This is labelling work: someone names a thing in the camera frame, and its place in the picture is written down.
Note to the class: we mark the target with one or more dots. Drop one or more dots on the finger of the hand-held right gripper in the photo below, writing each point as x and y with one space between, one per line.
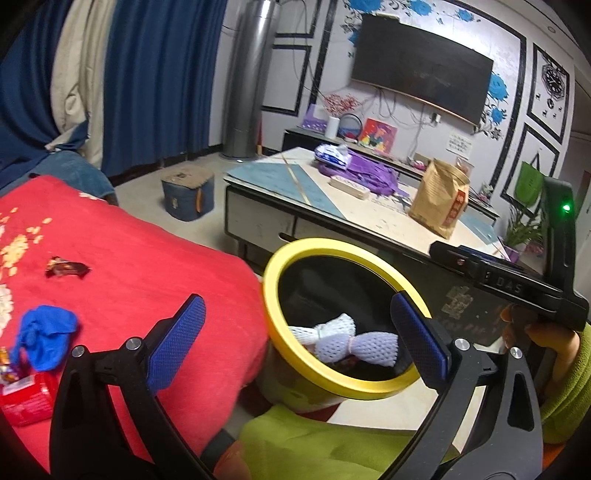
455 261

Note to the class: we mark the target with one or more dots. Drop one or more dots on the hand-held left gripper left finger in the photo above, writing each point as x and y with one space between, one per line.
178 341

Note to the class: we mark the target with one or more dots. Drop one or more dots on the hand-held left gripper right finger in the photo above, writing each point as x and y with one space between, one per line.
418 341

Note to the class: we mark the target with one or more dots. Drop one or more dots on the white foam fruit net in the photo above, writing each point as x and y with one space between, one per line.
337 344

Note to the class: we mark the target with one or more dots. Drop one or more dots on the yellow rimmed black bin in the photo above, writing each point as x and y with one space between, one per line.
323 245

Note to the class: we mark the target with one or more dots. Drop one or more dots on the person's right forearm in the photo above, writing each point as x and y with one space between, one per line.
572 401

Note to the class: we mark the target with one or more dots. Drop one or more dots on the person's right hand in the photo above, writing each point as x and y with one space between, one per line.
565 355

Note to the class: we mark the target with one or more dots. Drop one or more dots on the green potted plant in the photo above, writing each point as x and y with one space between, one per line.
521 230

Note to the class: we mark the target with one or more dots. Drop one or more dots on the brown paper bag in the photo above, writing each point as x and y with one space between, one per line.
434 198

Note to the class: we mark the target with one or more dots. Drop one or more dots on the green hanging bag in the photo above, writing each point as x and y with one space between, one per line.
528 184

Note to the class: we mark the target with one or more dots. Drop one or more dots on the red floral blanket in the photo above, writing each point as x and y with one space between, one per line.
138 258

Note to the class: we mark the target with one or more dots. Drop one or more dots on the black wristband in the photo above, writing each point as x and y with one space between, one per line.
217 450

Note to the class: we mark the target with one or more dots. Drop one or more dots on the purple backpack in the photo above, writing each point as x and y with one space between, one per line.
369 175

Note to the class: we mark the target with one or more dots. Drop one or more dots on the beige power strip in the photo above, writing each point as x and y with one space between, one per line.
351 187

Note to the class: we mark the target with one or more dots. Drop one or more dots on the blue crumpled cloth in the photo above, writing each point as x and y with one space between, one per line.
46 332

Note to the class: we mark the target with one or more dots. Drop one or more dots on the dark brown candy wrapper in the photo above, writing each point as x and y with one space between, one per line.
67 267

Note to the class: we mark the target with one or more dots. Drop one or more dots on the blue storage stool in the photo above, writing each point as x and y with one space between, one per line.
184 203

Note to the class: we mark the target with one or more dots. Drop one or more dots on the coffee table with drawers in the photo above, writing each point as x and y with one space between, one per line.
258 221

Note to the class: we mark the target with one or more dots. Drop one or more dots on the colourful painting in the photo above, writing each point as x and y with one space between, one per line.
378 134

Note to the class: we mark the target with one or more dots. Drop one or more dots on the person's green clothing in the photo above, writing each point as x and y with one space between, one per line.
300 443

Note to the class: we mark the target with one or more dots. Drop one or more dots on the red snack packet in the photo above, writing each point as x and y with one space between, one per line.
27 401

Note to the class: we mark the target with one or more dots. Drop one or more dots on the blue white tissue pack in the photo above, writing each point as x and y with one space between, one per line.
330 154

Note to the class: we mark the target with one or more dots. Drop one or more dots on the round framed ornament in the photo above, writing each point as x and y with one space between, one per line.
351 134

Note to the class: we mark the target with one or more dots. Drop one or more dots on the purple candy wrapper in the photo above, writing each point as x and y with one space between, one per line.
7 369

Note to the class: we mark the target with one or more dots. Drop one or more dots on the white cylinder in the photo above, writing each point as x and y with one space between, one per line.
331 128

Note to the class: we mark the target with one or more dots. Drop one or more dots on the purple box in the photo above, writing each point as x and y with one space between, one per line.
314 121

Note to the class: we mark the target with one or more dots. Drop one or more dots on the blue sofa cover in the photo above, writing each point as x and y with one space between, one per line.
60 170

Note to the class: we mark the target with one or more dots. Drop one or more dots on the silver tower air conditioner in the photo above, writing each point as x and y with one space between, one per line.
249 92

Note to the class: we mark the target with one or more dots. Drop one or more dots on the narrow blue curtain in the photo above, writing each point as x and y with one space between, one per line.
157 83

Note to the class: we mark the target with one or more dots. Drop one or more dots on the beige curtain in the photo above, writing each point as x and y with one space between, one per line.
78 69

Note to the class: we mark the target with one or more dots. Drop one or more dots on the wide blue curtain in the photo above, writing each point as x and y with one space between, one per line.
23 92

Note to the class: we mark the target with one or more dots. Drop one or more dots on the white wall note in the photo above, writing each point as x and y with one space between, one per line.
458 143

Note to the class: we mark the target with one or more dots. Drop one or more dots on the black wall clock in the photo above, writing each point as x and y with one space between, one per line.
554 81

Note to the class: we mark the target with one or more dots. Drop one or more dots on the black wall television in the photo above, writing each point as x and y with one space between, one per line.
415 69

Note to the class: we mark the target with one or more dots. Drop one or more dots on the red heart wall ornament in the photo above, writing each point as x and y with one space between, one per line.
339 102

